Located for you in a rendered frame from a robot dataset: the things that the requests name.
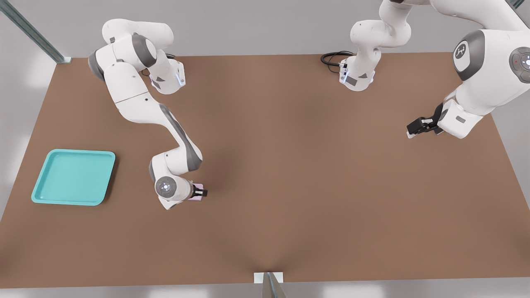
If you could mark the pale lilac phone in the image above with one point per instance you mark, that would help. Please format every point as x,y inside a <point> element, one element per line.
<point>196,198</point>

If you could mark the pale blue-green tray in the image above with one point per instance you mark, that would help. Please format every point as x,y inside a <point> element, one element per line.
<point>73,177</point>

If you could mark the silver frame post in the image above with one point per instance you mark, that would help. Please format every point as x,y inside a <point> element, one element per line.
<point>271,284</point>
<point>35,32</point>
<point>517,3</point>

